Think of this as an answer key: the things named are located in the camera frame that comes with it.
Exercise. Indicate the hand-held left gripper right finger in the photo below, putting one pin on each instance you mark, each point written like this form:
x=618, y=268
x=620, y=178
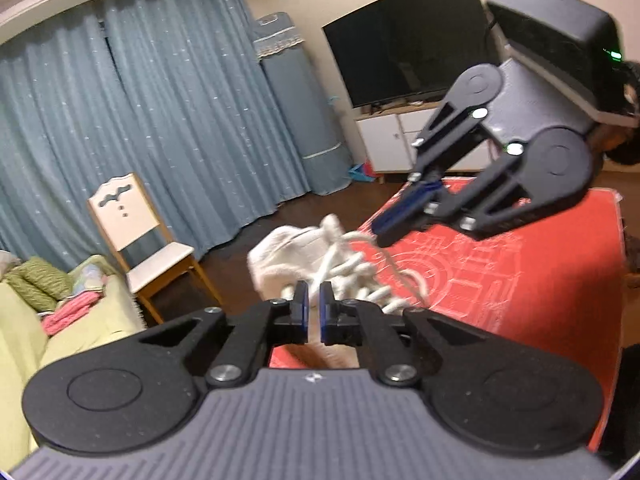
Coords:
x=325, y=310

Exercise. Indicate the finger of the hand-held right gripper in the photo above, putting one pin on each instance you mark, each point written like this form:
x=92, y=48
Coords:
x=400, y=210
x=475, y=210

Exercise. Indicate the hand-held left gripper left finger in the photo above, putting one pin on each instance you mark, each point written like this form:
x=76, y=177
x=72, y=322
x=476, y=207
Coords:
x=301, y=310

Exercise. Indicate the white shoelace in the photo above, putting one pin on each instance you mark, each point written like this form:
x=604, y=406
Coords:
x=330, y=260

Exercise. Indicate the white platform shoe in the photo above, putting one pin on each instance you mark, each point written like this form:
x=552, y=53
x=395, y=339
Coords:
x=280, y=260

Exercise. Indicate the person's right hand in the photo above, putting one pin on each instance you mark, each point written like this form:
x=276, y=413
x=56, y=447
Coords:
x=622, y=147

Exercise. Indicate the white television cabinet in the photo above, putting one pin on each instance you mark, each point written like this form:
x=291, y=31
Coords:
x=380, y=140

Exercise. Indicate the red printed cardboard sheet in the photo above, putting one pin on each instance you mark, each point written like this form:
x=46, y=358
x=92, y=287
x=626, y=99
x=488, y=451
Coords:
x=525, y=310

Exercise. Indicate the blue covered standing air conditioner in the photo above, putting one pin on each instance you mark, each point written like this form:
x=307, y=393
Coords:
x=305, y=110

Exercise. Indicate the black television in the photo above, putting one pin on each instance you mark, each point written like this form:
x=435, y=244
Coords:
x=400, y=45

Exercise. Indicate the white wooden chair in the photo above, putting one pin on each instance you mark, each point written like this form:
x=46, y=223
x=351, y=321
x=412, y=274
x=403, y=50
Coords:
x=125, y=215

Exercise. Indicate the pastel folded blanket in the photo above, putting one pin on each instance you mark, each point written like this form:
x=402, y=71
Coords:
x=95, y=277

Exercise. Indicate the pink folded cloth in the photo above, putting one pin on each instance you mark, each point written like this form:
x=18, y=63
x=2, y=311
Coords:
x=70, y=312

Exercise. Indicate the person's black coat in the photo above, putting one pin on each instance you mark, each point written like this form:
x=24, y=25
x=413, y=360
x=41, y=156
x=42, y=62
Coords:
x=630, y=385

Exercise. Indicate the blue curtain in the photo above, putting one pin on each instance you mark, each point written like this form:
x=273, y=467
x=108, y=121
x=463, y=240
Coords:
x=175, y=110

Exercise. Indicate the green patterned pillow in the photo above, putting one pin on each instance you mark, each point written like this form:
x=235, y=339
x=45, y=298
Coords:
x=37, y=282

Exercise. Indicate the green covered sofa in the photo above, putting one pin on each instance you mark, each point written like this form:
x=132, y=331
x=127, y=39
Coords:
x=20, y=335

